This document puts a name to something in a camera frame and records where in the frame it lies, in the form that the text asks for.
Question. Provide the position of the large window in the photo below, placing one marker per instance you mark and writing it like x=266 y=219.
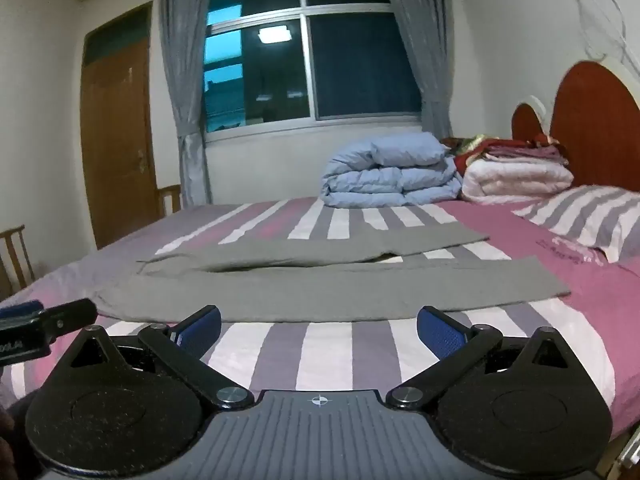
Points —
x=360 y=70

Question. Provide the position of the red patterned blanket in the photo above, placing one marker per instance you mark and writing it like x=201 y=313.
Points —
x=462 y=160

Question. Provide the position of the stack of folded purple clothes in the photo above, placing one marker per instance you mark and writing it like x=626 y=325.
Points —
x=530 y=154

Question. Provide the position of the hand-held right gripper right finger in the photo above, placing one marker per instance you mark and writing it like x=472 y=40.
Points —
x=437 y=331

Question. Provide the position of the striped pillow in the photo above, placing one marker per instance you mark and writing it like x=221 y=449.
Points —
x=590 y=215

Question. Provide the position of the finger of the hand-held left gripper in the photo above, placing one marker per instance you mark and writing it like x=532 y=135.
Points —
x=20 y=310
x=70 y=314

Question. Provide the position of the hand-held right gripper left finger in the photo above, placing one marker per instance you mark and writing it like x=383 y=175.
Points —
x=200 y=331

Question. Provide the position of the striped pink bed sheet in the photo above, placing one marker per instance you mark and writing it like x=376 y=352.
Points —
x=575 y=310

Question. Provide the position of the grey pants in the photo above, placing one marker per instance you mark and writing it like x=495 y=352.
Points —
x=325 y=285

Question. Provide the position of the folded light blue duvet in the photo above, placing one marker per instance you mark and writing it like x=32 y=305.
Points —
x=390 y=175

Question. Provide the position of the brown wooden door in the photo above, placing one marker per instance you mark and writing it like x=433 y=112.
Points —
x=115 y=150

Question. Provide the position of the red wooden headboard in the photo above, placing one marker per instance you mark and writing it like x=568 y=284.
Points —
x=595 y=120

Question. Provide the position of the grey curtain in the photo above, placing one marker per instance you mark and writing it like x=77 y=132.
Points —
x=185 y=85
x=425 y=45

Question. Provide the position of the wooden chair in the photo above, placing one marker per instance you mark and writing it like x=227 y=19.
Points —
x=172 y=191
x=12 y=232

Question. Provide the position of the folded pink white quilt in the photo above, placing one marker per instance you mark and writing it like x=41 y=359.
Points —
x=515 y=177

